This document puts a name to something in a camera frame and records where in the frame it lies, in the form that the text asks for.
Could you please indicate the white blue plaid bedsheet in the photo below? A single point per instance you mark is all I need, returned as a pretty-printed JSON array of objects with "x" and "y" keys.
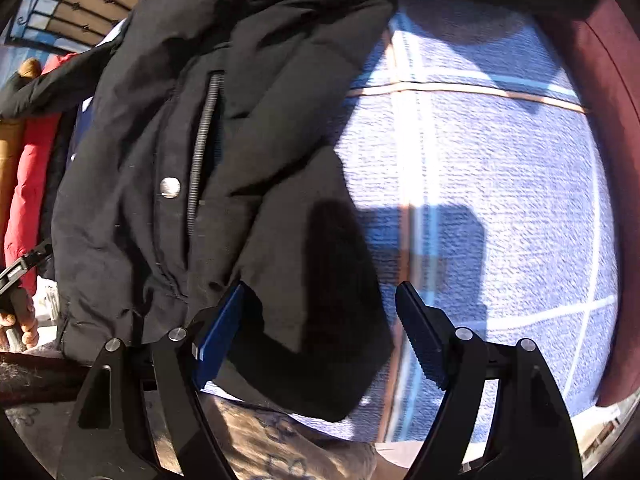
[{"x": 463, "y": 161}]

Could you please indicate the black metal bed frame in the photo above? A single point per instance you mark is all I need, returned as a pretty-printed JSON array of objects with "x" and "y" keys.
[{"x": 61, "y": 26}]

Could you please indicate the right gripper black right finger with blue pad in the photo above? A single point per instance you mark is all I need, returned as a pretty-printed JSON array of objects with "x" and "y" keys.
[{"x": 531, "y": 435}]

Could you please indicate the beige patterned right sleeve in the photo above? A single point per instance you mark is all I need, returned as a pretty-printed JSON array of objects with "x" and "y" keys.
[{"x": 265, "y": 444}]

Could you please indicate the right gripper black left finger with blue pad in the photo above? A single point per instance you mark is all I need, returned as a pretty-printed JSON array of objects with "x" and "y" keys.
[{"x": 138, "y": 415}]

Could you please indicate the person's left hand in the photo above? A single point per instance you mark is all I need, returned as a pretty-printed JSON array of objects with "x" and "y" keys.
[{"x": 17, "y": 310}]

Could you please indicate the orange red jacket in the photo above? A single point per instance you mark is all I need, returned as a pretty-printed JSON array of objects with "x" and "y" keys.
[{"x": 34, "y": 153}]

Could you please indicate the dark red blanket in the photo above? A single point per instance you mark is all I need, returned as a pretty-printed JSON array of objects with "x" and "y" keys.
[{"x": 602, "y": 53}]

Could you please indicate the black puffer jacket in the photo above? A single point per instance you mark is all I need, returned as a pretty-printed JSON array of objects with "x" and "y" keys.
[{"x": 201, "y": 108}]

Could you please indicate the navy blue garment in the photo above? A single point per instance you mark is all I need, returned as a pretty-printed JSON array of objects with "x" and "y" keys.
[{"x": 82, "y": 124}]

